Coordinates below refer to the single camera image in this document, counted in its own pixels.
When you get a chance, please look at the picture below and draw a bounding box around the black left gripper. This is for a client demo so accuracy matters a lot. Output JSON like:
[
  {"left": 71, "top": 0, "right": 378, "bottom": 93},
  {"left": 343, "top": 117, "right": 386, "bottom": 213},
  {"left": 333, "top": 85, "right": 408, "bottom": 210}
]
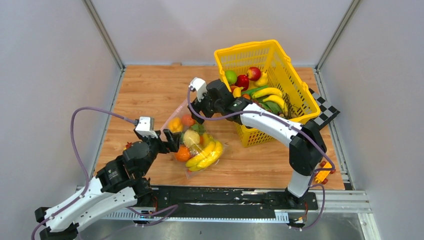
[{"left": 135, "top": 127, "right": 182, "bottom": 177}]

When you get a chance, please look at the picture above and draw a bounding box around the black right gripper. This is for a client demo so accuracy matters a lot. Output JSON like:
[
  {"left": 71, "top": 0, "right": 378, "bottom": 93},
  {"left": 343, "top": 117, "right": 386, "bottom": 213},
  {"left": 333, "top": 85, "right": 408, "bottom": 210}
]
[{"left": 188, "top": 88, "right": 223, "bottom": 125}]

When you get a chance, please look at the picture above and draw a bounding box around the beige lemon fruit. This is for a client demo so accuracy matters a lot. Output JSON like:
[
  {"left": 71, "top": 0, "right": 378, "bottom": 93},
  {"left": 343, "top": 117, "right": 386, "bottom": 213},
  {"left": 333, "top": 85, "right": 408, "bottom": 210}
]
[{"left": 182, "top": 129, "right": 201, "bottom": 148}]

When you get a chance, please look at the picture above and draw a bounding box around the orange fruit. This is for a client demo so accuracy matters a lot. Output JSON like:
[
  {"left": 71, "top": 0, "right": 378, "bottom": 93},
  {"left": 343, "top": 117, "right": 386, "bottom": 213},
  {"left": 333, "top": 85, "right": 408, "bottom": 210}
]
[{"left": 174, "top": 145, "right": 191, "bottom": 163}]

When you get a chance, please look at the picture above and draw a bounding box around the small orange pumpkin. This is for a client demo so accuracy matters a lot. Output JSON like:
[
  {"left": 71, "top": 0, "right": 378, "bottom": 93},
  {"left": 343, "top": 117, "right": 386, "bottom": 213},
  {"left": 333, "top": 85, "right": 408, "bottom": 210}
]
[{"left": 181, "top": 114, "right": 197, "bottom": 127}]

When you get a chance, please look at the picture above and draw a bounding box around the clear zip top bag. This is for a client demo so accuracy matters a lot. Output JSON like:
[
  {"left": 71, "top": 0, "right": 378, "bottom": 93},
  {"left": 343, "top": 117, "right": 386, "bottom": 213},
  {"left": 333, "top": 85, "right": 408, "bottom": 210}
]
[{"left": 161, "top": 100, "right": 227, "bottom": 179}]

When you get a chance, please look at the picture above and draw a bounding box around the yellow banana bunch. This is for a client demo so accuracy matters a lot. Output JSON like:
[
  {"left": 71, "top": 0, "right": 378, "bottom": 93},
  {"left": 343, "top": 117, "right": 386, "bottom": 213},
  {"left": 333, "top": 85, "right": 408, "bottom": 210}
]
[{"left": 185, "top": 133, "right": 225, "bottom": 172}]

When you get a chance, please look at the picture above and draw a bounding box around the yellow plastic basket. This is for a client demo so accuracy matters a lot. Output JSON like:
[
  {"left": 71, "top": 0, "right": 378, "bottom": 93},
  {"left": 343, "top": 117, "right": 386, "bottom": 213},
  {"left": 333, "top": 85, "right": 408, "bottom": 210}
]
[{"left": 213, "top": 39, "right": 321, "bottom": 148}]

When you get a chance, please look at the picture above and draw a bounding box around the yellow bell pepper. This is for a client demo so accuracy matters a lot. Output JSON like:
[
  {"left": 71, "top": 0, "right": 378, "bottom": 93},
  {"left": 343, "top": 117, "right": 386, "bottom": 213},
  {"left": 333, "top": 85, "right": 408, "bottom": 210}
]
[{"left": 167, "top": 117, "right": 184, "bottom": 133}]

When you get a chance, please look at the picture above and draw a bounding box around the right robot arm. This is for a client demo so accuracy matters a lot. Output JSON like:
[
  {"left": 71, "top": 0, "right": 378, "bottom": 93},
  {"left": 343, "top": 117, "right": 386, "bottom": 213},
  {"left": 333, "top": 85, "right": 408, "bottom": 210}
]
[{"left": 188, "top": 77, "right": 327, "bottom": 209}]

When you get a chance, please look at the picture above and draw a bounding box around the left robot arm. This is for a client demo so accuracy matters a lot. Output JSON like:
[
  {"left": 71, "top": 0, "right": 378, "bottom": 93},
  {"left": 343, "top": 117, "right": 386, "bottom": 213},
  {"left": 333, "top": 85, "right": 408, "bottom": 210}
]
[{"left": 34, "top": 129, "right": 182, "bottom": 240}]

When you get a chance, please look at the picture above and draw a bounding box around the green apple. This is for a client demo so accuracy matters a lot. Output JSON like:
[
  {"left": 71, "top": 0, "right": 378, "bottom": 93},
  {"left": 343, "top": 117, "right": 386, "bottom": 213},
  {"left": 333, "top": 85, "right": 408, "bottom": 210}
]
[{"left": 224, "top": 70, "right": 238, "bottom": 85}]

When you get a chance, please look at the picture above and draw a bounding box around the red apple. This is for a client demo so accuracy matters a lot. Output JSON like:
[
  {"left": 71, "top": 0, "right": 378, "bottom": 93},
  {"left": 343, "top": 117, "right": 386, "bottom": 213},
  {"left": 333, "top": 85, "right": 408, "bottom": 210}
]
[
  {"left": 235, "top": 74, "right": 250, "bottom": 91},
  {"left": 246, "top": 66, "right": 262, "bottom": 82}
]

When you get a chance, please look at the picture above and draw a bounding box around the green cucumber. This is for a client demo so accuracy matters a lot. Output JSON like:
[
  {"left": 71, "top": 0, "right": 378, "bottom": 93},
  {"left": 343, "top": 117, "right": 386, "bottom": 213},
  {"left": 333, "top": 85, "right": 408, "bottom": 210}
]
[{"left": 241, "top": 85, "right": 269, "bottom": 96}]

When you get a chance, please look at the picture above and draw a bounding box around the red green toy block car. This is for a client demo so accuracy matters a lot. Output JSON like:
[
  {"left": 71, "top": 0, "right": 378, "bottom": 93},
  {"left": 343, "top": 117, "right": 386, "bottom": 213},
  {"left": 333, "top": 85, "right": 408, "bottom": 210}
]
[{"left": 123, "top": 142, "right": 133, "bottom": 150}]

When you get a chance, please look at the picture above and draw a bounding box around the yellow pear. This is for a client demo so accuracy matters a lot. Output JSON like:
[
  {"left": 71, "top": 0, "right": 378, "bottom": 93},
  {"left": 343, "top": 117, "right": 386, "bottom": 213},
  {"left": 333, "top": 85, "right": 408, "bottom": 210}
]
[{"left": 254, "top": 72, "right": 268, "bottom": 87}]

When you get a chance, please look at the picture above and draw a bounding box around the checkerboard calibration board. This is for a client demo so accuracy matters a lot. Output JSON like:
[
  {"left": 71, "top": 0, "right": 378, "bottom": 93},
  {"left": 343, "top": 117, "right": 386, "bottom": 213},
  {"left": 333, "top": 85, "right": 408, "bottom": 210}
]
[{"left": 309, "top": 88, "right": 341, "bottom": 130}]

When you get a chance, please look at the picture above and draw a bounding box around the yellow orange toy block car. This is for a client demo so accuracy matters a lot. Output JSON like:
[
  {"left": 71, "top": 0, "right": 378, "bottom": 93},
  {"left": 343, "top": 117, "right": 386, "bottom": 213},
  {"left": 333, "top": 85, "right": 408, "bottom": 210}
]
[{"left": 314, "top": 160, "right": 336, "bottom": 185}]

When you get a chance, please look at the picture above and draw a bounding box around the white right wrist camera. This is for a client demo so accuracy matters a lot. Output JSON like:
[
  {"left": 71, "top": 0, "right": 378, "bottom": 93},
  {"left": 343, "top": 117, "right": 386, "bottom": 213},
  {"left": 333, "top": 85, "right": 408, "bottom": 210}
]
[{"left": 189, "top": 77, "right": 208, "bottom": 102}]

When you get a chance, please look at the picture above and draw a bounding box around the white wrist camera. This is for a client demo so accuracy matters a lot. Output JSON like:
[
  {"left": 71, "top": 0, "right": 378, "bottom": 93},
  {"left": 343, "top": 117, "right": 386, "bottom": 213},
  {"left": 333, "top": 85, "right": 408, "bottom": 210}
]
[
  {"left": 189, "top": 77, "right": 208, "bottom": 102},
  {"left": 134, "top": 116, "right": 159, "bottom": 138}
]

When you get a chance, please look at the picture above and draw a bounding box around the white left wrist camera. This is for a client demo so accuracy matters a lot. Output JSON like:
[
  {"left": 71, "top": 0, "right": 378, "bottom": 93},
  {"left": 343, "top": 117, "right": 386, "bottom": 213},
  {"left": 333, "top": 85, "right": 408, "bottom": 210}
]
[{"left": 134, "top": 116, "right": 159, "bottom": 138}]

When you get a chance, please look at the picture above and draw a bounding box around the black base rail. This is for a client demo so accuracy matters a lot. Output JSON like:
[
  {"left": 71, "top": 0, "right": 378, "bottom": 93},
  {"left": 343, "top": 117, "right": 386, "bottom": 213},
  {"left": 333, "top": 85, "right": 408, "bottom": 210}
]
[{"left": 133, "top": 185, "right": 319, "bottom": 220}]

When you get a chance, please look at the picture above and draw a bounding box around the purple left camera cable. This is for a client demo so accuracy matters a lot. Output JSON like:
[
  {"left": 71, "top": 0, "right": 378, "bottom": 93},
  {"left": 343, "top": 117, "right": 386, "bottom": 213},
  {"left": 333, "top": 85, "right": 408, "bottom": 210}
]
[{"left": 31, "top": 106, "right": 138, "bottom": 240}]

